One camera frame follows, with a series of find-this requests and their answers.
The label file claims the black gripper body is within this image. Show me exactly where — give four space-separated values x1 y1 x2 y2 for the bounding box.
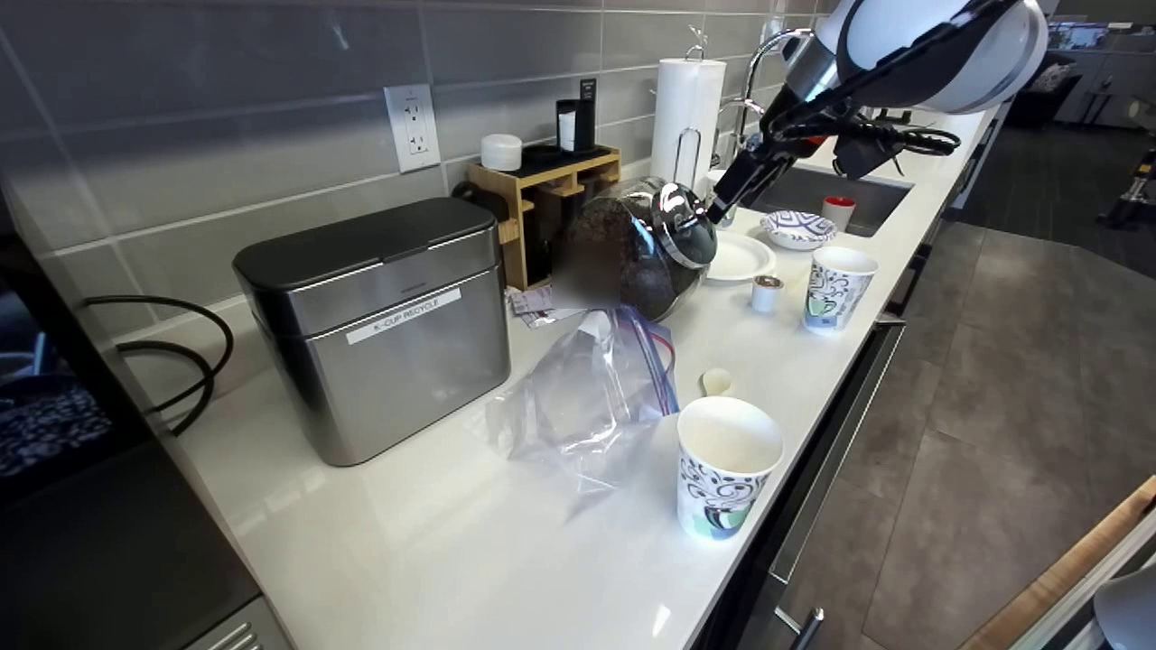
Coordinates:
736 99 893 196

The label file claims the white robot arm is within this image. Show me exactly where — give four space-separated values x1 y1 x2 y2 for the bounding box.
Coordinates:
702 0 1047 219

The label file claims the blue patterned paper plate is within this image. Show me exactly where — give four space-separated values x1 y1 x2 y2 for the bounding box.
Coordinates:
763 210 834 253

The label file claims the white plate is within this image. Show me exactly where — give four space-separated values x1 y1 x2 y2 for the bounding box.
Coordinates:
708 235 778 280

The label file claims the sink basin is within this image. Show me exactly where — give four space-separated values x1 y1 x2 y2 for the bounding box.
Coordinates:
748 162 916 239

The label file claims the chrome faucet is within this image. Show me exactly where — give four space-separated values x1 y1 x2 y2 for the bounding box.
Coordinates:
736 28 808 136

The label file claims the white paper towel roll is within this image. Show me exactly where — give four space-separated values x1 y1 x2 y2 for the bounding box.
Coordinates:
649 58 727 186

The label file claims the small coffee pod cup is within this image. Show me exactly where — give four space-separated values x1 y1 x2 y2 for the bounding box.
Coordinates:
748 274 781 314

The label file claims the patterned paper cup front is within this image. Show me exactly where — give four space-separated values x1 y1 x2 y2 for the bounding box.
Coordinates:
802 244 878 333

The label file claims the patterned paper cup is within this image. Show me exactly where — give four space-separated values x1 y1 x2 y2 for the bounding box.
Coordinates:
802 244 878 333
675 397 783 542

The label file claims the glass jar of coffee beans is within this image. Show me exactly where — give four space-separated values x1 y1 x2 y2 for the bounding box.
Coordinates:
564 179 708 318

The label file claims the black box on organizer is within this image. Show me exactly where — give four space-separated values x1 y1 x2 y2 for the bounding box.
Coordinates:
557 75 597 155

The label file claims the wooden pod organizer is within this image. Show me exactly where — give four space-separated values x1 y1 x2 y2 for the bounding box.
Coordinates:
468 144 622 288

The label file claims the small white round container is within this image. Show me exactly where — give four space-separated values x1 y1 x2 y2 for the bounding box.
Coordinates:
482 133 525 168

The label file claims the patterned paper cup left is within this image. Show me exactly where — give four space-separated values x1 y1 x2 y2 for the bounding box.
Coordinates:
675 397 783 542

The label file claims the clear zip plastic bag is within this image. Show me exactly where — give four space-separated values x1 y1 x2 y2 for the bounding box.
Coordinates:
487 302 678 495

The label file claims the stainless steel bin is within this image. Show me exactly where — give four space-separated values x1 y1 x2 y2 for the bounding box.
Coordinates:
232 199 509 465

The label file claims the white wall outlet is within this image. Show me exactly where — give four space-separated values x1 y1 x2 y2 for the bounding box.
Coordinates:
385 81 440 168

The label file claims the black power cable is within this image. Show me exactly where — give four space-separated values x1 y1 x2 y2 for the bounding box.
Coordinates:
76 291 240 441

